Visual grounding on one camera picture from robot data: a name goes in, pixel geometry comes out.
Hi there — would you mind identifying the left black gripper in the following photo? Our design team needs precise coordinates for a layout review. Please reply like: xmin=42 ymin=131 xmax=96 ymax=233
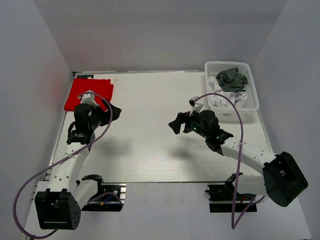
xmin=89 ymin=98 xmax=122 ymax=131

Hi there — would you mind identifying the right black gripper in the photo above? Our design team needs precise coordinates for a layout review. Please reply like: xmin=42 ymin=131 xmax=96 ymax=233
xmin=169 ymin=106 xmax=210 ymax=139

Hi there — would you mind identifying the grey t shirt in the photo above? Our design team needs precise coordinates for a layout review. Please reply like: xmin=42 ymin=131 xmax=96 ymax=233
xmin=215 ymin=67 xmax=249 ymax=93

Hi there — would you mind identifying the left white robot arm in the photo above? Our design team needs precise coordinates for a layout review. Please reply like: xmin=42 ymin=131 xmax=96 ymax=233
xmin=34 ymin=99 xmax=122 ymax=230

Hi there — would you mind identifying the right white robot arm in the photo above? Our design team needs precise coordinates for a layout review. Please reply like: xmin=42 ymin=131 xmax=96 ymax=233
xmin=168 ymin=110 xmax=309 ymax=207

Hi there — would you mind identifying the red folded t shirt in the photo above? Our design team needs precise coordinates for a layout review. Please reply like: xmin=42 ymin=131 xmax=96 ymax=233
xmin=64 ymin=78 xmax=114 ymax=112

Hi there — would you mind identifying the blue label sticker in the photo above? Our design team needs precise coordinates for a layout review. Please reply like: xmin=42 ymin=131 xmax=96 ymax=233
xmin=76 ymin=75 xmax=94 ymax=79

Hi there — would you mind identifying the white t shirt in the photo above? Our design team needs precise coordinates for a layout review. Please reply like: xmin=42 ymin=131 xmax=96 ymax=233
xmin=208 ymin=76 xmax=248 ymax=108

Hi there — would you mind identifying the white plastic basket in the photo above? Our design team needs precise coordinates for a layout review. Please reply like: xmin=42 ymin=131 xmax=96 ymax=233
xmin=204 ymin=61 xmax=260 ymax=114

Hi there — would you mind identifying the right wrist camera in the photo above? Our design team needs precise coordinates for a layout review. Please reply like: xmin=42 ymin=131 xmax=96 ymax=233
xmin=188 ymin=96 xmax=204 ymax=117

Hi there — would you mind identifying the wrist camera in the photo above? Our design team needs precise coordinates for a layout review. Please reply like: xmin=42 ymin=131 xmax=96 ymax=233
xmin=78 ymin=90 xmax=100 ymax=107
xmin=188 ymin=96 xmax=204 ymax=117

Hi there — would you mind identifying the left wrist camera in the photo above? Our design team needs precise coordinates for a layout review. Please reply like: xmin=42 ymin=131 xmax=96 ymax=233
xmin=78 ymin=90 xmax=100 ymax=107

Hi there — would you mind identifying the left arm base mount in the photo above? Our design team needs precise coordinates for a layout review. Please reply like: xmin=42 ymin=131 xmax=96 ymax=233
xmin=81 ymin=182 xmax=127 ymax=212

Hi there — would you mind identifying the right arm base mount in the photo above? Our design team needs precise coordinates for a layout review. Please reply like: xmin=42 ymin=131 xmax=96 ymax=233
xmin=204 ymin=184 xmax=253 ymax=213

